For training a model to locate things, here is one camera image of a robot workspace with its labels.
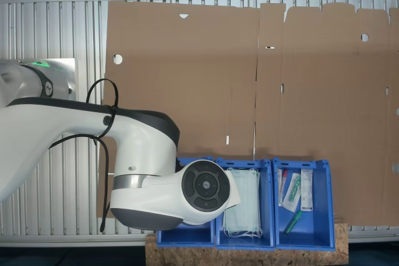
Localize bare green tube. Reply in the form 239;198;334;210
284;211;304;235

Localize green tube in clear packet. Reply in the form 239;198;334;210
282;172;302;212

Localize red-capped tube packet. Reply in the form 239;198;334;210
277;168;288;207

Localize chipboard wooden block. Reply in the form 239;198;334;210
145;222;349;266

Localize brown cardboard sheet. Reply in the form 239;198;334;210
254;2;399;227
95;0;261;219

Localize white printed flat packet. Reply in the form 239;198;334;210
300;168;314;212

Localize blue plastic bin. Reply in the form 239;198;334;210
156;155;216;247
272;158;336;251
214;158;276;250

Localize pale green face mask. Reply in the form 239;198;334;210
223;168;262;239

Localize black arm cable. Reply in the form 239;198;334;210
49;78;119;233

